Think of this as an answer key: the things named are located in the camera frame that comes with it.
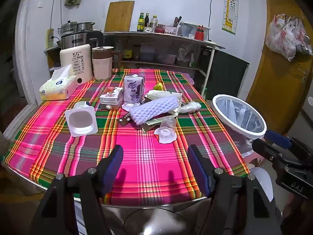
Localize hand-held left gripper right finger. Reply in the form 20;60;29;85
188;144;284;235

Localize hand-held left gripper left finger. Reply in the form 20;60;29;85
31;144;124;235

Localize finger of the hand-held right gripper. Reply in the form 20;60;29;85
265;130;294;148
252;138;297;167

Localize clear plastic cup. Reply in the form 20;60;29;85
154;116;177;144

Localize dark snack wrapper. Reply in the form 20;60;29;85
117;113;134;125

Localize printed cardboard piece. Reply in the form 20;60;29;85
140;117;163;133

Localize white square yogurt cup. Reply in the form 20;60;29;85
65;101;99;137

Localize white round trash bin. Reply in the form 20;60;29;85
211;94;267;158

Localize clear plastic bag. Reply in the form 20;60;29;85
180;101;202;114

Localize small white red-print carton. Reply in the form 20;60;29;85
99;87;124;110

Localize lilac foam net sleeve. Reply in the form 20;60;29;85
129;95;181;126

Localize white paper wrapper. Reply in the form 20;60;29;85
144;90;183;118

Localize purple milk carton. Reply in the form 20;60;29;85
123;75;145;103

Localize pink green plaid tablecloth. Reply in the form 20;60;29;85
5;68;250;206

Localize grey refrigerator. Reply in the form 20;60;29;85
285;95;313;142

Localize clear plastic bin liner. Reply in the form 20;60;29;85
215;97;266;158

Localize yellow wooden door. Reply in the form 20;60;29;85
246;0;313;137

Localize black cabinet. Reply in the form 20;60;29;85
201;48;250;101

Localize pink-lidded storage box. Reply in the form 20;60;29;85
133;65;195;86

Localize soft tissue pack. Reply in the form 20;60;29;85
39;65;78;101

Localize hanging plastic bags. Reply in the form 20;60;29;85
265;13;313;61

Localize beige brown-banded jug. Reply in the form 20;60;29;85
92;46;122;81

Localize pink plastic tub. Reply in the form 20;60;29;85
156;52;177;65

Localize crumpled shelf plastic bags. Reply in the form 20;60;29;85
177;46;196;63

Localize yellow-label bottle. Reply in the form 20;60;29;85
122;44;134;60

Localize translucent oil jug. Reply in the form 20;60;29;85
139;43;155;63

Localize red antlered bottle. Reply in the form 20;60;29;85
194;25;205;40

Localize stainless steel electric pot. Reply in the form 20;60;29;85
60;33;90;51

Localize metal shelf counter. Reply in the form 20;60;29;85
44;31;225;96

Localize clear plastic storage box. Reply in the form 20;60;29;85
180;22;211;38

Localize pink knife holder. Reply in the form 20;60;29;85
164;16;183;35

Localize steel steamer pot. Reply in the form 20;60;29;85
77;22;95;33
58;21;78;37

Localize yellow power strip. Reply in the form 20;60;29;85
46;29;54;49

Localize wooden cutting board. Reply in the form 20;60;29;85
104;1;135;33

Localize giraffe wall poster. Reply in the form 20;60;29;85
222;0;239;35

